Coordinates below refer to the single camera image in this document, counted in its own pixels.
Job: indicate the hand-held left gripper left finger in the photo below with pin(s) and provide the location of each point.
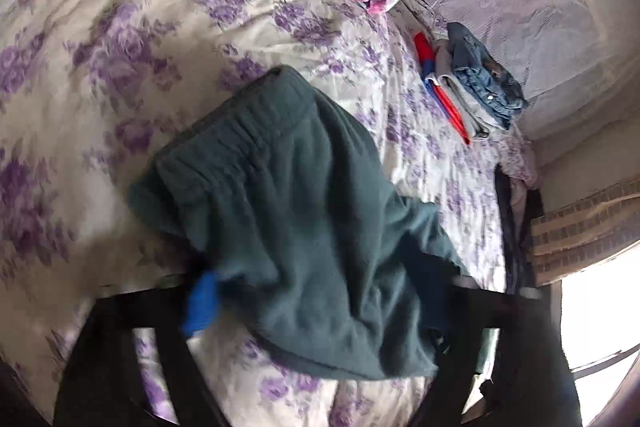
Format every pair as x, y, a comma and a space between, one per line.
200, 302

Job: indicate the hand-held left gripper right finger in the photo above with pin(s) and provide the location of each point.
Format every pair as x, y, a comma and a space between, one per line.
500, 307

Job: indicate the dark green fleece pants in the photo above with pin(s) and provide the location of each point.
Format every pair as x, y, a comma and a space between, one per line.
300, 232

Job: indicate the dark navy pants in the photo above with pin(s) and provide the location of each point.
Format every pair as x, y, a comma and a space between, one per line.
510, 232

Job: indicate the folded grey pants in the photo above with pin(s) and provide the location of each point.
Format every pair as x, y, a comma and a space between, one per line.
470, 112

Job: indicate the bright window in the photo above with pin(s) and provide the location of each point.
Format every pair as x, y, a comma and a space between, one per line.
600, 317

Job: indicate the beige plaid curtain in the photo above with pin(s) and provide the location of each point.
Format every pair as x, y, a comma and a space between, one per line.
585, 227

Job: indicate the folded red and blue garment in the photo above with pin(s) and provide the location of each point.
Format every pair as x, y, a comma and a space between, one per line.
450, 112

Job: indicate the folded blue jeans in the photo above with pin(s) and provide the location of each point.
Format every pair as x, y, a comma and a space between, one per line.
480, 77

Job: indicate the purple floral bedsheet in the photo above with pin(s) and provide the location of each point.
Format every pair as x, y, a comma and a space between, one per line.
125, 32

